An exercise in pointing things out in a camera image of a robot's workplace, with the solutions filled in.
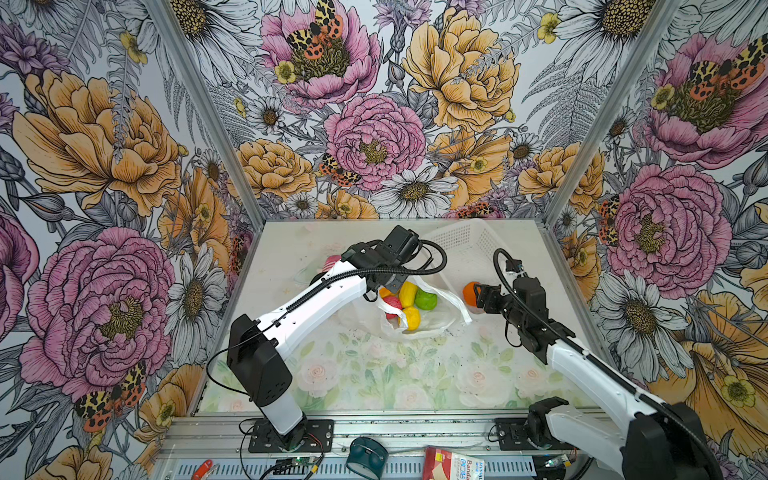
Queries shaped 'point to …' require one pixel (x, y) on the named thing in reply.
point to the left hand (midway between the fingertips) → (382, 276)
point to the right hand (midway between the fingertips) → (485, 295)
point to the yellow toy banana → (408, 292)
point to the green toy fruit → (425, 301)
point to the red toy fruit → (393, 300)
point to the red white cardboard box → (441, 464)
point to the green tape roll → (367, 457)
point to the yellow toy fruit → (412, 315)
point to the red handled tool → (202, 470)
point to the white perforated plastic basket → (471, 247)
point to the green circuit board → (303, 460)
